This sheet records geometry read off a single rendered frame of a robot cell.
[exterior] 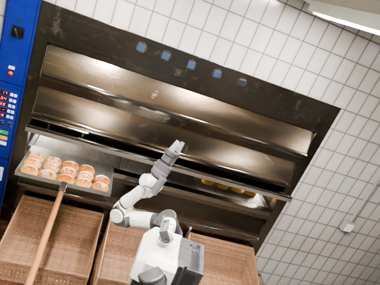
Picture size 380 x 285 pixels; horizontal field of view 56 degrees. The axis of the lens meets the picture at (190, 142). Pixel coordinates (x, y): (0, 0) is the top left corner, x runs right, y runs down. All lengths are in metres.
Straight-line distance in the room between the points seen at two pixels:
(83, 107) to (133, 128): 0.33
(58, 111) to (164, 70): 0.69
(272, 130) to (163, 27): 0.99
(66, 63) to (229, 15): 0.98
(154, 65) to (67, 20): 0.54
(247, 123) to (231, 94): 0.24
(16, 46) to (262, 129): 1.56
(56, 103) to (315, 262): 2.41
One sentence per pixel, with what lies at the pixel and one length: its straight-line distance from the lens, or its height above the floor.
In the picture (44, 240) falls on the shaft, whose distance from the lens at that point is 1.83.
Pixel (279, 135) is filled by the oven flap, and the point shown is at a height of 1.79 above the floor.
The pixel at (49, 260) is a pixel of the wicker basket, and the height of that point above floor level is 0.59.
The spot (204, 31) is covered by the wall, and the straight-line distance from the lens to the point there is 2.16.
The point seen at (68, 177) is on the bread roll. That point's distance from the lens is 2.22.
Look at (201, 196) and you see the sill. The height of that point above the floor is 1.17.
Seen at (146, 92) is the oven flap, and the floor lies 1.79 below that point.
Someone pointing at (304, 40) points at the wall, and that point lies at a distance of 2.34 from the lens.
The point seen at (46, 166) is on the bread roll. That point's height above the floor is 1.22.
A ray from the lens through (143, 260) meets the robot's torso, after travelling 1.61.
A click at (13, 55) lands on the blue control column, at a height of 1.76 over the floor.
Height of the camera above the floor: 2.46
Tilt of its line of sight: 23 degrees down
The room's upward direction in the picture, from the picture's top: 23 degrees clockwise
